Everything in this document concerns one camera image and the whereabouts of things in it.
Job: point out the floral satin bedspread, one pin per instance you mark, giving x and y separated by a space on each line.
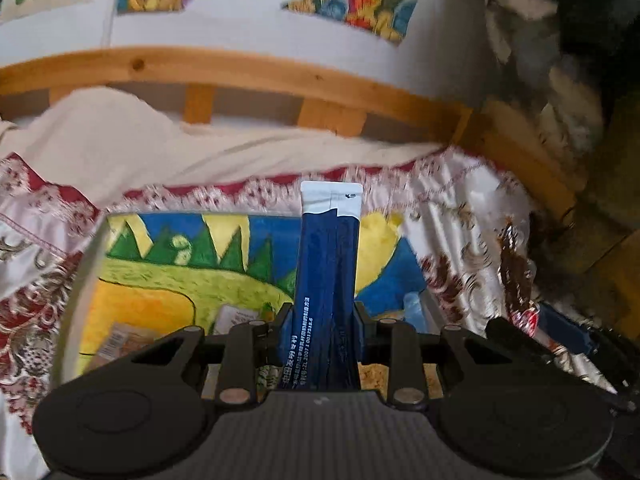
452 206

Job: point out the white green pouch snack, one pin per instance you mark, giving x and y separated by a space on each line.
229 316

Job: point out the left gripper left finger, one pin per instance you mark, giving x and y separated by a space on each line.
248 346

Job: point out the black hanging garment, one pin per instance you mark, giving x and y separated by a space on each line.
604 36

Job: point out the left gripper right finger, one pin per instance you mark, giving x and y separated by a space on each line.
395 344

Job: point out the long biscuit bar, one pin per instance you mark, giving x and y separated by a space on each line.
120 341

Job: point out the blue white sachet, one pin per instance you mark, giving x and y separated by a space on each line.
319 346

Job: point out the wooden bed frame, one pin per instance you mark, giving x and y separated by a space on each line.
598 201

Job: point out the clear-wrapped cracker pack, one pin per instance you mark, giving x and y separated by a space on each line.
375 377

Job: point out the cream pillow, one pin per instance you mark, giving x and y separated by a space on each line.
106 142

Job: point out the grey tray with colourful liner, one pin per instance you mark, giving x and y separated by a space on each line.
166 271

